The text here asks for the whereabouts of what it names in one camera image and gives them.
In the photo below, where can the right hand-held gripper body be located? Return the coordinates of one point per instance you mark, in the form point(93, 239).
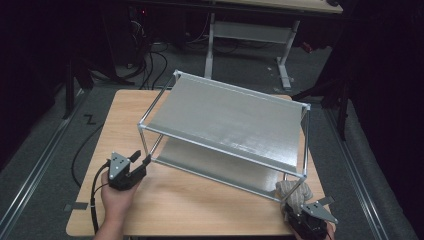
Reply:
point(316, 213)

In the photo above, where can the person's left hand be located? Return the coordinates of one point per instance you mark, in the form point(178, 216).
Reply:
point(116, 203)

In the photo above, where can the beige striped fluffy cloth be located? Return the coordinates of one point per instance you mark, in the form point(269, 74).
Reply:
point(298, 195)

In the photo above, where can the small black device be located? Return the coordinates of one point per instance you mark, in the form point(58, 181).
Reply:
point(332, 2)

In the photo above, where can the small red thing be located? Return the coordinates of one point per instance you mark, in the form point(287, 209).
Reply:
point(307, 47)

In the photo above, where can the black metal stand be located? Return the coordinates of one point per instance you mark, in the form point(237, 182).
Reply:
point(69, 90)
point(342, 110)

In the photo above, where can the desk with white metal legs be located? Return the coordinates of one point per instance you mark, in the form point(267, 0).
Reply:
point(253, 31)

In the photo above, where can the grey tape strip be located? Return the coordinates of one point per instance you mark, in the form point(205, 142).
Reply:
point(76, 206)
point(326, 200)

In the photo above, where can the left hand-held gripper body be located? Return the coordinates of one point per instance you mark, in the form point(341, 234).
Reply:
point(118, 166)

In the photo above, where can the metal floor rail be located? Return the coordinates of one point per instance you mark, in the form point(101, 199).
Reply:
point(33, 175)
point(358, 183)

